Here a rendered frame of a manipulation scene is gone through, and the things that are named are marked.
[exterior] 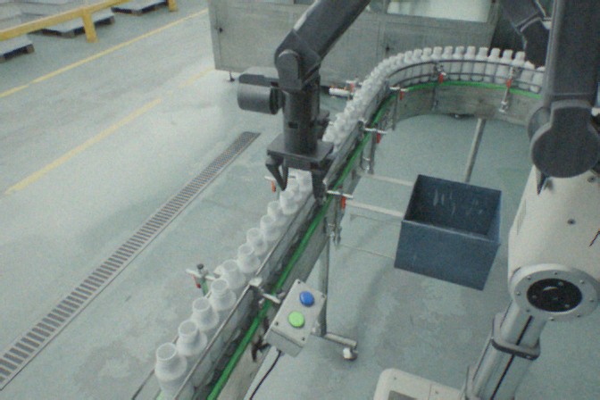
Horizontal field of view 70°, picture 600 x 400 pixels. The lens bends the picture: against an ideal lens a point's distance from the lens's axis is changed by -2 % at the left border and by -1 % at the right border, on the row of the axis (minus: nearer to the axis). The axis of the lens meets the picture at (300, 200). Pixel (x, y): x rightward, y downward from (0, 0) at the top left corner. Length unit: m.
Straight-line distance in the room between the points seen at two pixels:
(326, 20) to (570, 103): 0.32
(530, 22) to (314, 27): 0.53
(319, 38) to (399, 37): 3.69
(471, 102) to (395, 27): 1.88
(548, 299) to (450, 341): 1.41
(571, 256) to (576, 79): 0.42
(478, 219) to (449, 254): 0.32
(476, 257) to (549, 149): 0.93
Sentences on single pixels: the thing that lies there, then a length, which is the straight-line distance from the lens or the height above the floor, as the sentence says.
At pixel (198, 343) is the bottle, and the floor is 1.13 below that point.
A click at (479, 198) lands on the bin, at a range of 1.75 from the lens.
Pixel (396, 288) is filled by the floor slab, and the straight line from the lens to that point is 2.55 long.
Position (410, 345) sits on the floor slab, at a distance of 2.32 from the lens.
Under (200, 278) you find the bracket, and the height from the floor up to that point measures 1.09.
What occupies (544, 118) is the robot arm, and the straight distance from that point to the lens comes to 0.64.
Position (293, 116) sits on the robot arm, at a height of 1.55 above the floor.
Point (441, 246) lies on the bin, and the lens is 1.51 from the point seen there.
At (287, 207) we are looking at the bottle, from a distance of 1.18.
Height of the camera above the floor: 1.85
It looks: 36 degrees down
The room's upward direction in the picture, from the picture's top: straight up
